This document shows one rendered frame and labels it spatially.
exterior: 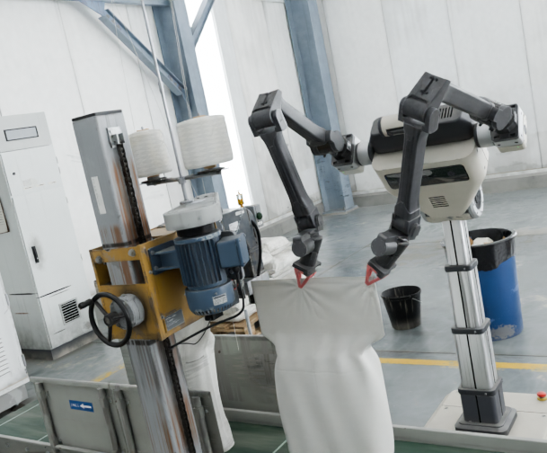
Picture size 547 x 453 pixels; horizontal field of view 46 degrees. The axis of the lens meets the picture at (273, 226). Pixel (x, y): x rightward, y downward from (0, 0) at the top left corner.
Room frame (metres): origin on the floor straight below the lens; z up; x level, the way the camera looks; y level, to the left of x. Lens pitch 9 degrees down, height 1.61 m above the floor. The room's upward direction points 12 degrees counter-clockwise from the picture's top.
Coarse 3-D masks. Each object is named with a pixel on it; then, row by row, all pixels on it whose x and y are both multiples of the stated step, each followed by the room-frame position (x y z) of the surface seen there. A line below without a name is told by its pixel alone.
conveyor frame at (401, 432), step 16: (240, 416) 2.71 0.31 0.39; (256, 416) 2.66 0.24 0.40; (272, 416) 2.61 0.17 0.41; (400, 432) 2.27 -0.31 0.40; (416, 432) 2.24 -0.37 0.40; (432, 432) 2.20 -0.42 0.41; (448, 432) 2.17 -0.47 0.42; (464, 432) 2.14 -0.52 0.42; (0, 448) 3.02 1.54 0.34; (16, 448) 2.94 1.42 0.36; (32, 448) 2.86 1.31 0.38; (48, 448) 2.80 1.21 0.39; (64, 448) 2.70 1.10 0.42; (480, 448) 2.10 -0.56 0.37; (496, 448) 2.07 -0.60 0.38; (512, 448) 2.04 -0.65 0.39; (528, 448) 2.01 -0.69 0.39; (544, 448) 1.98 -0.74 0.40
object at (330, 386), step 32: (256, 288) 2.29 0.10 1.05; (288, 288) 2.22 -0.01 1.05; (320, 288) 2.15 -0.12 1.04; (352, 288) 2.06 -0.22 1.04; (288, 320) 2.23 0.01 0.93; (320, 320) 2.16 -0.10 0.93; (352, 320) 2.08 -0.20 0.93; (288, 352) 2.19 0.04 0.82; (320, 352) 2.12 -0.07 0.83; (352, 352) 2.06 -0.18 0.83; (288, 384) 2.17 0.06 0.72; (320, 384) 2.10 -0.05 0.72; (352, 384) 2.04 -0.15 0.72; (288, 416) 2.19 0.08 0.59; (320, 416) 2.11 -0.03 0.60; (352, 416) 2.04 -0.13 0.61; (384, 416) 2.06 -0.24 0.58; (288, 448) 2.22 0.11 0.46; (320, 448) 2.12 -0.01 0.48; (352, 448) 2.06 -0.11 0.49; (384, 448) 2.04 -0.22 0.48
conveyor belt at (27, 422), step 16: (16, 416) 3.31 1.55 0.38; (32, 416) 3.26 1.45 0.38; (0, 432) 3.13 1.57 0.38; (16, 432) 3.08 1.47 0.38; (32, 432) 3.04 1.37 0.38; (240, 432) 2.58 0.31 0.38; (256, 432) 2.55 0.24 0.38; (272, 432) 2.52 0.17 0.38; (240, 448) 2.45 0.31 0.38; (256, 448) 2.42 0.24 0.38; (272, 448) 2.39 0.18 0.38; (400, 448) 2.20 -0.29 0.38; (416, 448) 2.17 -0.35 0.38; (432, 448) 2.15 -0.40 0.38; (448, 448) 2.13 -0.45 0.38; (464, 448) 2.11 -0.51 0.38
